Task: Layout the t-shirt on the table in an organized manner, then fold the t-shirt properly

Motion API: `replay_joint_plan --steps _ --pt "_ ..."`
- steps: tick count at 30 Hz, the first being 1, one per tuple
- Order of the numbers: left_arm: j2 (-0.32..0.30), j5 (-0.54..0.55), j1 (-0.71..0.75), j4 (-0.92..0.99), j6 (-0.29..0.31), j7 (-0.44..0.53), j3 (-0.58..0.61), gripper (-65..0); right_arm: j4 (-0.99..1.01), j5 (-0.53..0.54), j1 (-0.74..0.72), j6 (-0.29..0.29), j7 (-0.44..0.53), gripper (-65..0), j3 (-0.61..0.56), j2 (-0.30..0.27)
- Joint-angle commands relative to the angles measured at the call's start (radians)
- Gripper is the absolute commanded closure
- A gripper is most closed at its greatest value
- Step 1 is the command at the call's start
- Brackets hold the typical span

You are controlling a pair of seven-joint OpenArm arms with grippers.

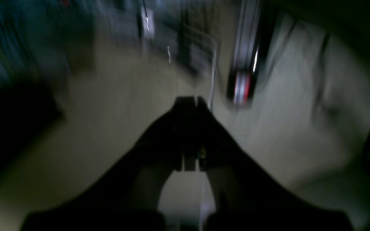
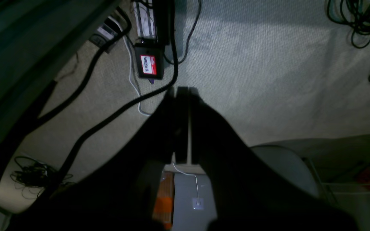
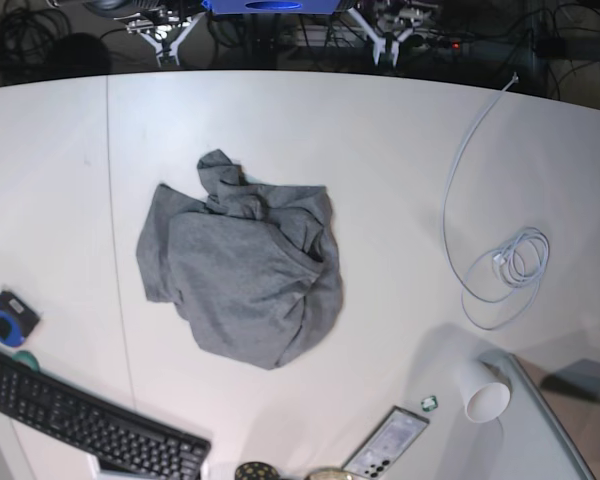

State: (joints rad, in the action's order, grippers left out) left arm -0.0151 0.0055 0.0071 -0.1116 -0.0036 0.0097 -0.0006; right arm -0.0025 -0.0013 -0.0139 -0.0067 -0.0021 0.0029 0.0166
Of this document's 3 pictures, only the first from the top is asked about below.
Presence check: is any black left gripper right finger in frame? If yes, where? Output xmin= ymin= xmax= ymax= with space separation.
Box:
xmin=197 ymin=97 xmax=353 ymax=231

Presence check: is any grey t-shirt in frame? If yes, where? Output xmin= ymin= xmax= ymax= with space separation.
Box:
xmin=213 ymin=13 xmax=370 ymax=230

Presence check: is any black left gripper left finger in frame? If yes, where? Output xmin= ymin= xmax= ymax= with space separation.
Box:
xmin=22 ymin=97 xmax=185 ymax=231

